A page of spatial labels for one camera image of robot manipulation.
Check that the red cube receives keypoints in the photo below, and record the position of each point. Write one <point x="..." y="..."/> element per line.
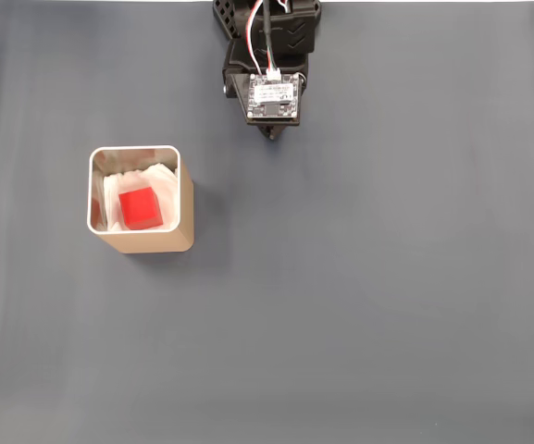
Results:
<point x="140" y="209"/>

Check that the grey blue table mat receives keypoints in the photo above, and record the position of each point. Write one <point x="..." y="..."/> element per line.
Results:
<point x="387" y="277"/>

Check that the white tissue paper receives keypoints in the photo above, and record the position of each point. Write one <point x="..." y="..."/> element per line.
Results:
<point x="167" y="185"/>

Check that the tan metal box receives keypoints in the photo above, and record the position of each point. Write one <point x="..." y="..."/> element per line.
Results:
<point x="155" y="241"/>

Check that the camera circuit board module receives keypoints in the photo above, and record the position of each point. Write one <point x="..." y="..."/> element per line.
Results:
<point x="275" y="97"/>

